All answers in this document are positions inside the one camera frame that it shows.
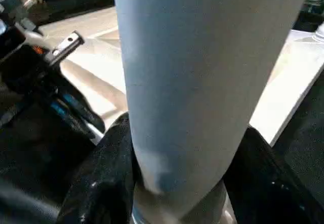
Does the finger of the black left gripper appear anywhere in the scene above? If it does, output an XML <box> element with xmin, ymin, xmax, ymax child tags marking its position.
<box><xmin>43</xmin><ymin>87</ymin><xmax>99</xmax><ymax>143</ymax></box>
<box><xmin>61</xmin><ymin>77</ymin><xmax>107</xmax><ymax>134</ymax></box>

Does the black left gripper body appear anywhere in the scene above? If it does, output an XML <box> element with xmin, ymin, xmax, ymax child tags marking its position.
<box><xmin>0</xmin><ymin>0</ymin><xmax>86</xmax><ymax>100</ymax></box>

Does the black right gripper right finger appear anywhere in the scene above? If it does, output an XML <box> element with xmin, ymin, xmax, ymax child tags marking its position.
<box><xmin>223</xmin><ymin>125</ymin><xmax>324</xmax><ymax>224</ymax></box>

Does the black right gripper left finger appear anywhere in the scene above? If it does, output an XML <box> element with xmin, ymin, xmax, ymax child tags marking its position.
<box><xmin>57</xmin><ymin>113</ymin><xmax>138</xmax><ymax>224</ymax></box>

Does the white plastic table top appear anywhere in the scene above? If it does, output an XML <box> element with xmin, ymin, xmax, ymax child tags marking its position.
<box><xmin>38</xmin><ymin>6</ymin><xmax>324</xmax><ymax>146</ymax></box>

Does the white plastic table leg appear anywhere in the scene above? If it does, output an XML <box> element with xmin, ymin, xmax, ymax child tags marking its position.
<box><xmin>111</xmin><ymin>0</ymin><xmax>310</xmax><ymax>224</ymax></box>
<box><xmin>314</xmin><ymin>21</ymin><xmax>324</xmax><ymax>41</ymax></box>

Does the black mat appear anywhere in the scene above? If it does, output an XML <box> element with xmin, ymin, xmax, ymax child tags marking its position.
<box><xmin>0</xmin><ymin>0</ymin><xmax>324</xmax><ymax>224</ymax></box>

